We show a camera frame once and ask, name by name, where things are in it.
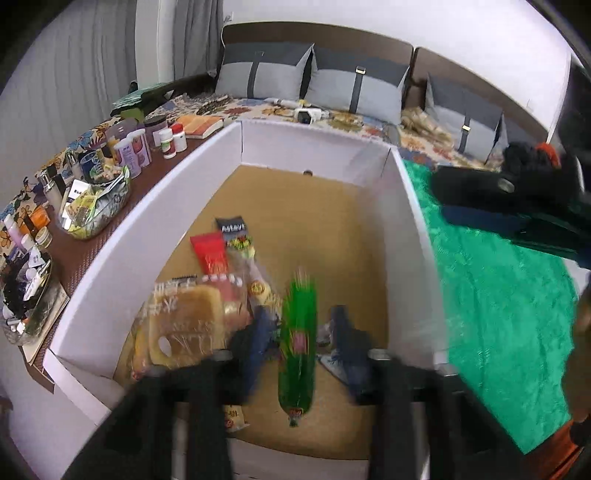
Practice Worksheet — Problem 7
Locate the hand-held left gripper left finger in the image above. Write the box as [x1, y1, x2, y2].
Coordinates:
[69, 305, 284, 480]

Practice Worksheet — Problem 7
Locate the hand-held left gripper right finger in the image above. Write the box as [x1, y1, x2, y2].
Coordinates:
[329, 305, 522, 480]

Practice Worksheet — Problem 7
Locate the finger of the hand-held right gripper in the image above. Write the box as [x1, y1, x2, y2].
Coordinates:
[431, 167, 583, 216]
[445, 208, 580, 257]

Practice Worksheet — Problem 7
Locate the green pickle toy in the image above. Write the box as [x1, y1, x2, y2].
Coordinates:
[277, 272, 319, 428]

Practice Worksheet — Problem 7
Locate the clear packet with dark snack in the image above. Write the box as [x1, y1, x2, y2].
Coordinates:
[226, 251, 284, 333]

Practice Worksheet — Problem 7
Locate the bread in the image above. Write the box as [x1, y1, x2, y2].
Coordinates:
[129, 274, 250, 384]

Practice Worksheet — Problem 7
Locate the yellow printed snack packet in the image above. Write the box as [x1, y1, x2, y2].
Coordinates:
[222, 404, 252, 432]

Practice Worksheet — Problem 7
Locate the red snack packet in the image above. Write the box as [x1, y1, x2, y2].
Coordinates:
[189, 232, 232, 278]

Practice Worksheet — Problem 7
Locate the black snack packet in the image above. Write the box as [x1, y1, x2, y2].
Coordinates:
[215, 216, 256, 259]

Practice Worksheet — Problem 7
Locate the white cardboard box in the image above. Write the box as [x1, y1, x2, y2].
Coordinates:
[44, 119, 451, 480]

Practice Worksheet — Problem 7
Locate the orange-red garment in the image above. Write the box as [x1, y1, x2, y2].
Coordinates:
[536, 143, 561, 167]

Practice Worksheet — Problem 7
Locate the black jacket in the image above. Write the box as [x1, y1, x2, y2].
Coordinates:
[501, 141, 564, 181]

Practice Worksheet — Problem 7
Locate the grey two-tone pillow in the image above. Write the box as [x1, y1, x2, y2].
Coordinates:
[302, 46, 411, 124]
[216, 41, 315, 100]
[424, 74, 504, 155]

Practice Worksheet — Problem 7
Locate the beige folded blanket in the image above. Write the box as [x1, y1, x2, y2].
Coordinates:
[399, 106, 458, 148]

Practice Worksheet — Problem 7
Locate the green patterned tablecloth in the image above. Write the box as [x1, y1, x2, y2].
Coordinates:
[402, 159, 583, 455]

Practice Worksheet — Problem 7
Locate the brown bedside table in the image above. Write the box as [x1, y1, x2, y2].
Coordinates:
[18, 124, 232, 370]

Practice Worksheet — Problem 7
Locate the white charger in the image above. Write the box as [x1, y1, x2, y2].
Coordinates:
[293, 107, 328, 124]

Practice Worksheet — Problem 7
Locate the glass bowl of sachets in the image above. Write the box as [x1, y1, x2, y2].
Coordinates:
[60, 166, 132, 240]

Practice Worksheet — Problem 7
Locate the floral bedsheet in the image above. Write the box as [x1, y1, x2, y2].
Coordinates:
[0, 92, 504, 259]

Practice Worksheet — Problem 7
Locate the orange book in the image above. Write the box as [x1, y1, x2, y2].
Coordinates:
[173, 114, 225, 139]

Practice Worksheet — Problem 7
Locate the group of toiletry bottles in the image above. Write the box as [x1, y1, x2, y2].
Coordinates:
[0, 115, 190, 259]

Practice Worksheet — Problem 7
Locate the glass bowl of toiletries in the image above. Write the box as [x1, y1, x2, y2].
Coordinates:
[0, 258, 54, 344]

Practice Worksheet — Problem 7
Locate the dark cloth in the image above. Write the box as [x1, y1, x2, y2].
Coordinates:
[111, 74, 218, 118]

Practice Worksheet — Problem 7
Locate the grey curtain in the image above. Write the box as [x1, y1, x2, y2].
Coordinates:
[157, 0, 227, 93]

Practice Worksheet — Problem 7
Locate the sheer white curtain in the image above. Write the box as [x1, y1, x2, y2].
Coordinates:
[0, 0, 139, 185]

